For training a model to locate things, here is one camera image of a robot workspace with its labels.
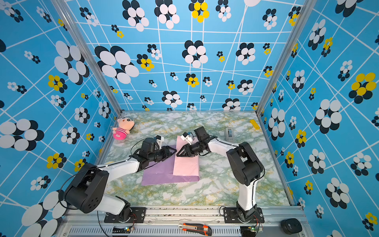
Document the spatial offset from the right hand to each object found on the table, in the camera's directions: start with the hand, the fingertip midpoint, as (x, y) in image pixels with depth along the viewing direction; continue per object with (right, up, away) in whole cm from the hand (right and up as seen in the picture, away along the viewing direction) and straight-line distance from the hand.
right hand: (181, 155), depth 86 cm
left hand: (-3, +2, +1) cm, 4 cm away
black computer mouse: (+53, -29, -18) cm, 63 cm away
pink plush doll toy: (-42, +18, +19) cm, 49 cm away
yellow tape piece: (+54, +18, +25) cm, 63 cm away
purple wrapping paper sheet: (-12, -11, +1) cm, 16 cm away
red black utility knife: (+9, -31, -17) cm, 37 cm away
